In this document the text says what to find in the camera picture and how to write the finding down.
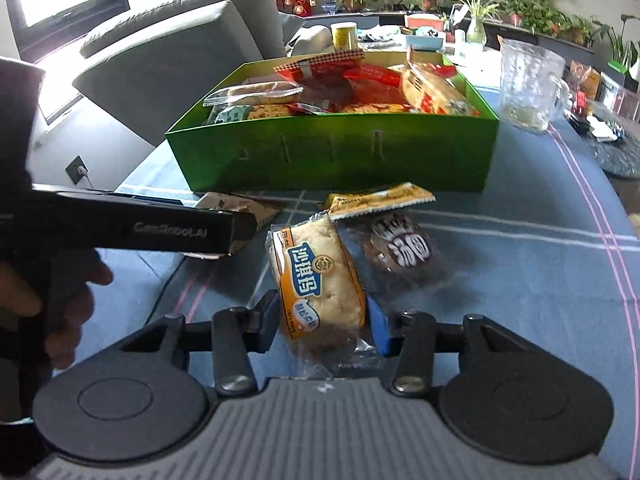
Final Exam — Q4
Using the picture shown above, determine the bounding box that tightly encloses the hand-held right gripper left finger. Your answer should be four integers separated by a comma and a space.
120, 289, 280, 396

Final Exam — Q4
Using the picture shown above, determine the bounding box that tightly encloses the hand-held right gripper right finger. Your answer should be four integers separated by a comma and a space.
366, 297, 527, 394

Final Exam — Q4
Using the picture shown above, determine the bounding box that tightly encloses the yellow white pastry packet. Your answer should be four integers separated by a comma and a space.
264, 211, 382, 363

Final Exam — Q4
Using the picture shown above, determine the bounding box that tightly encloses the brown square snack packet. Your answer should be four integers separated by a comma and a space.
191, 191, 286, 261

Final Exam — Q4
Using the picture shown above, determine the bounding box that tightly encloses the green cracker snack packet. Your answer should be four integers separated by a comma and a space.
206, 104, 250, 127

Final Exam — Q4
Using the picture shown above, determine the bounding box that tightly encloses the green cardboard box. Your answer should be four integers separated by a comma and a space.
164, 49, 501, 194

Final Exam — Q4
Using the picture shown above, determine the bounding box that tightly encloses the red cracker snack packet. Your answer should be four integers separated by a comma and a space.
247, 102, 417, 118

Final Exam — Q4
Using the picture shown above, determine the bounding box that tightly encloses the person's left hand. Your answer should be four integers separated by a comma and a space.
0, 258, 114, 372

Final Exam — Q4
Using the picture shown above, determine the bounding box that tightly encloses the brown round cake packet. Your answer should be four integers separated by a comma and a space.
344, 211, 449, 289

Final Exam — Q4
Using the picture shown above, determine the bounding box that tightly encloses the yellow snack bar packet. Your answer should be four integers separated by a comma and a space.
316, 181, 436, 221

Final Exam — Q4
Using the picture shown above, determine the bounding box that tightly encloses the grey sofa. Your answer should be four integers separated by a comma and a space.
71, 0, 332, 147

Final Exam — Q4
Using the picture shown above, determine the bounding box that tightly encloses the heap of assorted snack packets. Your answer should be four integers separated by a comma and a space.
202, 49, 485, 119

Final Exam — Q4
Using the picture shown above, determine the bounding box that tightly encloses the yellow can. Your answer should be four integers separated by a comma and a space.
330, 22, 359, 54

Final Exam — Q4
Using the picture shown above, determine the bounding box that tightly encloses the glass mug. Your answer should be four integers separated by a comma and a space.
498, 37, 571, 134

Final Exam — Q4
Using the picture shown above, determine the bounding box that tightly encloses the blue plastic basket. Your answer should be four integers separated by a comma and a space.
403, 27, 447, 52

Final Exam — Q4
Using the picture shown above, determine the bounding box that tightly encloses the dark round marble table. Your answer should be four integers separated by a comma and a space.
579, 114, 640, 182

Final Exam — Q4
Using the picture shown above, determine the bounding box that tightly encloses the orange shopping bag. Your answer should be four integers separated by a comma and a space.
566, 59, 602, 102

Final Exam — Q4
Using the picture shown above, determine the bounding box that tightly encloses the spider plant in glass vase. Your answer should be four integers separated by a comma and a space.
449, 0, 502, 47

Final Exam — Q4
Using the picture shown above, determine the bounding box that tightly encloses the clear plastic storage bin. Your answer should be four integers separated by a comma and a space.
599, 71, 640, 123

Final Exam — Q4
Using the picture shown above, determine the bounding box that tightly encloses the tall plant in white pot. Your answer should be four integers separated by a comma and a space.
591, 11, 640, 77

